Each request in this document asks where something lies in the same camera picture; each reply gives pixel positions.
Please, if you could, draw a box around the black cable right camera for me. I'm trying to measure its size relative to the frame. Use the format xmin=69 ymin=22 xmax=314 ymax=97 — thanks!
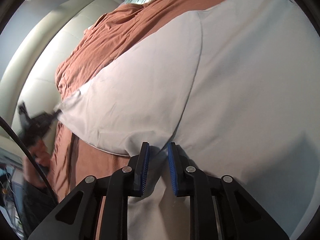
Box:
xmin=0 ymin=116 xmax=60 ymax=204

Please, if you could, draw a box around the orange brown bed sheet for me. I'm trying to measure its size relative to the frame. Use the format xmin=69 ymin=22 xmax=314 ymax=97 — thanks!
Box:
xmin=48 ymin=0 xmax=272 ymax=240

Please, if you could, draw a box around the person left hand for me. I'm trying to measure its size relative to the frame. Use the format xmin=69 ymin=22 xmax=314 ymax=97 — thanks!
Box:
xmin=23 ymin=139 xmax=51 ymax=189

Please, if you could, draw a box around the light grey large garment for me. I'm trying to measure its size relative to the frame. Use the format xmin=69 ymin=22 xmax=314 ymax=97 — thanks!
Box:
xmin=59 ymin=0 xmax=319 ymax=239

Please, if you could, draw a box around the cream padded headboard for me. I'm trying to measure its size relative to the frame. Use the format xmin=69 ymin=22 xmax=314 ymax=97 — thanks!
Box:
xmin=1 ymin=0 xmax=123 ymax=133

